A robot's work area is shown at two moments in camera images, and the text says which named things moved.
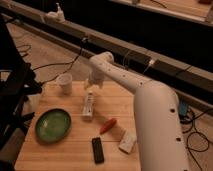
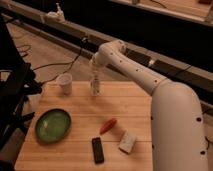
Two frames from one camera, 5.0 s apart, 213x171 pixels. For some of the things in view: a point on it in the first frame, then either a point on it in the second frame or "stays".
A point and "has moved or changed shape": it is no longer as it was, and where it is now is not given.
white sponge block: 128,140 stays
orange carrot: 107,125 stays
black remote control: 98,150 stays
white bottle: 88,108 has moved or changed shape
